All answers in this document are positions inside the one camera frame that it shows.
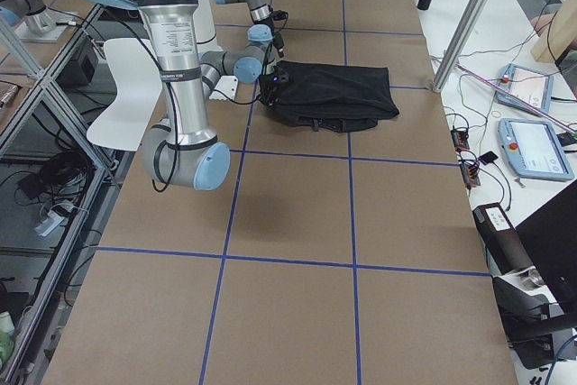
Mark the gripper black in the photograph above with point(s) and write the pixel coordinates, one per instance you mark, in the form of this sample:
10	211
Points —
279	41

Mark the black printed t-shirt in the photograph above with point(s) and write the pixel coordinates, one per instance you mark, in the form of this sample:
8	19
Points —
337	98

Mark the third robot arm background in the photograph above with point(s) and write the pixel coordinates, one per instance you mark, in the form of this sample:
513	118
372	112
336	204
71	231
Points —
14	11

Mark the white chair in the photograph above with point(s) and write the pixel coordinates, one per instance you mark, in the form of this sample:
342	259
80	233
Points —
122	125

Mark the far teach pendant tablet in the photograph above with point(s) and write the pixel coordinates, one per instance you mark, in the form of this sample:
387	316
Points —
529	85

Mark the teach pendant tablet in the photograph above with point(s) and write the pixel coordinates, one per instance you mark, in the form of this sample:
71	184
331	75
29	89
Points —
533	150
529	85

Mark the near teach pendant tablet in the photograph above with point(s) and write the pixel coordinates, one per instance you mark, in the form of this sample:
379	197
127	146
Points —
533	150

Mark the black box with label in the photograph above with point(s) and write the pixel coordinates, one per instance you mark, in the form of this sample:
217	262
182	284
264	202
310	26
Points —
503	250

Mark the black monitor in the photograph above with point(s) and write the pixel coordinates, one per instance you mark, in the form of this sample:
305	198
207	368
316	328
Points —
549	238

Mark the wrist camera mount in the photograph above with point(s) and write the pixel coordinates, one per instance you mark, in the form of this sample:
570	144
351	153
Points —
279	15
271	86

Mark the aluminium frame post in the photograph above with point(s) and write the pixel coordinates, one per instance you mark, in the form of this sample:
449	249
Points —
461	35

